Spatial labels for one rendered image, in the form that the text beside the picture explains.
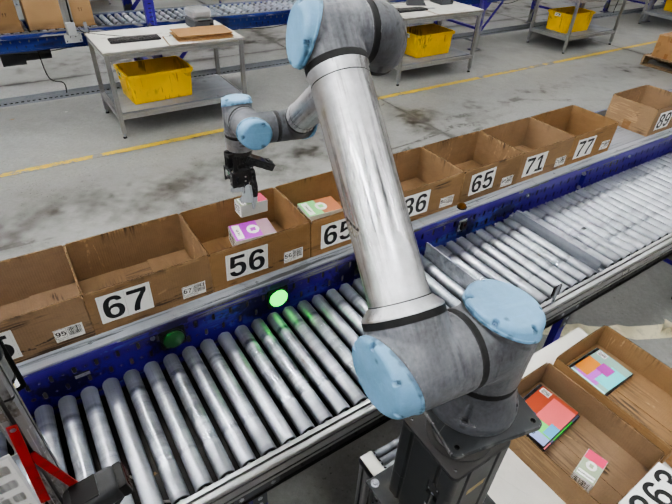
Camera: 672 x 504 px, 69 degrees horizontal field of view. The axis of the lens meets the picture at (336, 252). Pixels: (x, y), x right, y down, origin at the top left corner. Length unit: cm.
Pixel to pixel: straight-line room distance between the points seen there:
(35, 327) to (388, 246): 114
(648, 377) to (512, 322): 115
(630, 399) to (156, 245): 170
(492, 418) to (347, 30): 75
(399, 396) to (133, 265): 136
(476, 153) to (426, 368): 202
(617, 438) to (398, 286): 109
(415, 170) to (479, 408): 163
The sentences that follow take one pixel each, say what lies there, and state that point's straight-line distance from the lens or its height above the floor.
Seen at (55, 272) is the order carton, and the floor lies 95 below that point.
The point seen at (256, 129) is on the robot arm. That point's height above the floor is 149.
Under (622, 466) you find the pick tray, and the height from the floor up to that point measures 76.
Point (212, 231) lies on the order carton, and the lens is 199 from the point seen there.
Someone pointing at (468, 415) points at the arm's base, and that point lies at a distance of 103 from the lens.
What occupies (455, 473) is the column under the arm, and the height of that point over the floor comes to 108.
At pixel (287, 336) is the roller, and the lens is 178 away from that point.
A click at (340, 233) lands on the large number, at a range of 191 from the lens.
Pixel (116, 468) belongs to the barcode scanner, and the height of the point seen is 109.
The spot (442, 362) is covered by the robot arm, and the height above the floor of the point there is 145.
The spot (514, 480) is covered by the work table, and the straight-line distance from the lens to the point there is 158.
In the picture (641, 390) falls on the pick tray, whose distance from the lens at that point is 195.
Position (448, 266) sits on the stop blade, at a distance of 211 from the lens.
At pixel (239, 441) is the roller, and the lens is 154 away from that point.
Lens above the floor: 206
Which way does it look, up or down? 37 degrees down
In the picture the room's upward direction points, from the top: 3 degrees clockwise
